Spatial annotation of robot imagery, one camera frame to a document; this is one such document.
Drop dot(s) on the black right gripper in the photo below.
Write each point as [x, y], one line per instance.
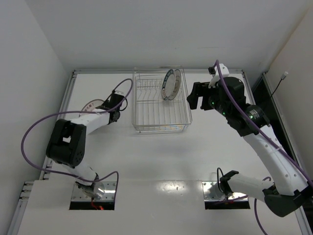
[204, 94]

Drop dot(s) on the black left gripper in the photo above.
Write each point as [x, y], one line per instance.
[107, 105]

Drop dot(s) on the white plate thin green rim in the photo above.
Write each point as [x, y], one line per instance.
[177, 83]

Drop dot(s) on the white plate orange sunburst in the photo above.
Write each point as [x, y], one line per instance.
[91, 105]

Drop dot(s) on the white plate wide green band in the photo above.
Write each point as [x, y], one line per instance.
[168, 84]

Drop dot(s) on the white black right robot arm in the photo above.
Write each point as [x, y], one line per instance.
[289, 188]

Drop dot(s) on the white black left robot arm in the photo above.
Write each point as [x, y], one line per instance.
[68, 140]

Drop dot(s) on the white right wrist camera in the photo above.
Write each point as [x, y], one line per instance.
[217, 72]

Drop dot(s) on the metal wire dish rack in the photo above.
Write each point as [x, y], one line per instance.
[150, 112]

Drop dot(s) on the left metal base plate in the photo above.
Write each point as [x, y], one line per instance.
[101, 192]

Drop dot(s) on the metal base plate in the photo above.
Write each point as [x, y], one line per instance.
[101, 192]
[211, 193]

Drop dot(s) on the black cable white plug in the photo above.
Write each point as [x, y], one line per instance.
[283, 76]

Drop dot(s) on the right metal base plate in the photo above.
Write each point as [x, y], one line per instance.
[211, 193]

